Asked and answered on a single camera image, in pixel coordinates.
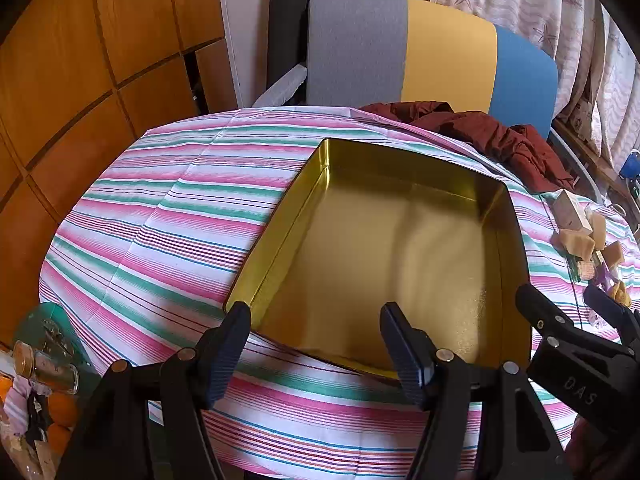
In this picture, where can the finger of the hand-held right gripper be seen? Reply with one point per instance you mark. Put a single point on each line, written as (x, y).
(607, 307)
(537, 305)

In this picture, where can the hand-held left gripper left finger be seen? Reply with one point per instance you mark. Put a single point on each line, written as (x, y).
(227, 355)

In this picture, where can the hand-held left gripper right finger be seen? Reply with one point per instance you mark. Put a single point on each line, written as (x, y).
(400, 355)

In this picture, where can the gold tin box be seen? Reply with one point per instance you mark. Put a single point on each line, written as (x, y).
(390, 240)

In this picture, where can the person's right hand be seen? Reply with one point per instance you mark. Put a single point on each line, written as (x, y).
(585, 455)

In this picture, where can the tan sponge block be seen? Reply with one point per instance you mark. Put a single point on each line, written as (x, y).
(614, 254)
(596, 230)
(576, 244)

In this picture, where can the beige cardboard box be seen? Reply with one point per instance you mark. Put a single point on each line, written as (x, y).
(567, 207)

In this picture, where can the blue plastic object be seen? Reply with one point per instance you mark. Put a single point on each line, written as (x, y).
(631, 165)

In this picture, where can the striped tablecloth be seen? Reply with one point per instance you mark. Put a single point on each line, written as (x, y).
(175, 220)

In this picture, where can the wooden desk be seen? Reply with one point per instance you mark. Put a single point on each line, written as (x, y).
(585, 155)

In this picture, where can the orange fruit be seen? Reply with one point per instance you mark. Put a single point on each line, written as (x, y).
(64, 409)
(60, 439)

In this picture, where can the glass spice jar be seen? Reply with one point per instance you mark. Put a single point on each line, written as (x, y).
(47, 367)

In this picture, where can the dark red cloth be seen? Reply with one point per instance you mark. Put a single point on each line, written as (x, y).
(475, 130)

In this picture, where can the green tray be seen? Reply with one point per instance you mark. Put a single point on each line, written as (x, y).
(40, 325)

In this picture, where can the grey yellow blue chair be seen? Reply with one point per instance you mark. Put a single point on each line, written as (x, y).
(450, 55)

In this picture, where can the wooden wardrobe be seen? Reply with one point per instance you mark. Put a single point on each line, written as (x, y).
(75, 60)

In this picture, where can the black rolled mat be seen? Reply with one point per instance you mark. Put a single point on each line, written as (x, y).
(285, 20)

